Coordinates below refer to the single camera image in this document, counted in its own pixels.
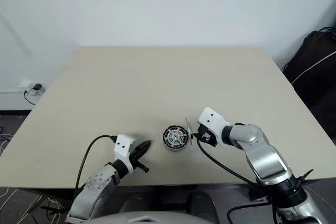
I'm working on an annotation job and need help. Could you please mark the black adapter cord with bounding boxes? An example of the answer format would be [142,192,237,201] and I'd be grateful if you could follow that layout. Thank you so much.
[24,89,38,105]

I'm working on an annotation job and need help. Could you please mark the dark rounded shape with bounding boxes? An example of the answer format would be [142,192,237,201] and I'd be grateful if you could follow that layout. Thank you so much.
[187,189,219,224]
[119,191,151,216]

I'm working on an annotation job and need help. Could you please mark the round motor lid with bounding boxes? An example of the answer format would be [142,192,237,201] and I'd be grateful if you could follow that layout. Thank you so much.
[184,116,196,146]

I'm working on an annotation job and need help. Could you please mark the black bag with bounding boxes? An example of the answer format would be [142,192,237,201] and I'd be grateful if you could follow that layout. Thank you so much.
[283,30,336,131]

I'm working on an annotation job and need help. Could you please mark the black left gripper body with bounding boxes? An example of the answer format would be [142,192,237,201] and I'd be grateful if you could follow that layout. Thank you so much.
[130,148,151,174]

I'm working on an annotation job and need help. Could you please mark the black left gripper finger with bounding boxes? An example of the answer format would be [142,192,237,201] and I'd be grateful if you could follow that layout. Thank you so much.
[133,140,152,154]
[134,141,152,160]

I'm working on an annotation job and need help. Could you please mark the white cable on bag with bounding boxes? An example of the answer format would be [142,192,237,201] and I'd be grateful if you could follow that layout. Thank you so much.
[291,52,336,86]

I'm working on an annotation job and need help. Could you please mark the white floor cables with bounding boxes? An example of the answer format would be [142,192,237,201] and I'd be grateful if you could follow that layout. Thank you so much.
[0,186,68,224]

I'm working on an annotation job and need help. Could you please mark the white wall power strip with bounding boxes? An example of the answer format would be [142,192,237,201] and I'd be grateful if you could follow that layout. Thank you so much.
[17,79,47,95]

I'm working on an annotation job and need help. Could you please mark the black floor tool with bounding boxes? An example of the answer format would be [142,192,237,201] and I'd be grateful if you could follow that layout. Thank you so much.
[40,204,67,214]

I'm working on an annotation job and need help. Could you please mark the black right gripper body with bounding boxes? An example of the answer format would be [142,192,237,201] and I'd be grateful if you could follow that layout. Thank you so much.
[196,124,219,148]

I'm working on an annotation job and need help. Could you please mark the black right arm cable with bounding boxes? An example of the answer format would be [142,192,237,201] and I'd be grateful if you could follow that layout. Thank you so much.
[196,139,277,224]

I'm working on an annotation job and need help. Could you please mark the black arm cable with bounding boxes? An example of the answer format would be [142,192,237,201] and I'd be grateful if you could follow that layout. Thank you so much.
[73,135,118,199]
[196,139,277,224]

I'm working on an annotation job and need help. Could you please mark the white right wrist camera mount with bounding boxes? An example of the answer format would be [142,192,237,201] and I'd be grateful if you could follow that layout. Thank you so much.
[198,106,233,148]

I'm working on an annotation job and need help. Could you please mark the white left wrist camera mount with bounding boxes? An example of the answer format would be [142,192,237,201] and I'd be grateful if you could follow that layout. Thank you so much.
[113,134,136,174]

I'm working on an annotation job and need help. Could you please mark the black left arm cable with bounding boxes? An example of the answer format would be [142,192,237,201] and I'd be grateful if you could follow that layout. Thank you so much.
[73,135,118,199]

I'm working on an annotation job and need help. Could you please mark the silver robot torso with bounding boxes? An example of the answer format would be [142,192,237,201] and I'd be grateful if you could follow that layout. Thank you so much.
[90,209,220,224]

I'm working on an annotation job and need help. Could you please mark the silver spoked rotor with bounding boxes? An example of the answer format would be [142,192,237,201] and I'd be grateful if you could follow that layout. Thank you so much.
[164,126,187,147]

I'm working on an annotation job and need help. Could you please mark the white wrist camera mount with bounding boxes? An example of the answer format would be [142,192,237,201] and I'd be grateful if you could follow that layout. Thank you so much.
[113,134,136,174]
[198,106,233,148]

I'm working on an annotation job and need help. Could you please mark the motor housing with copper windings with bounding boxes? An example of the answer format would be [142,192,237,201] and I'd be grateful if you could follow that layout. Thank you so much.
[162,125,190,152]

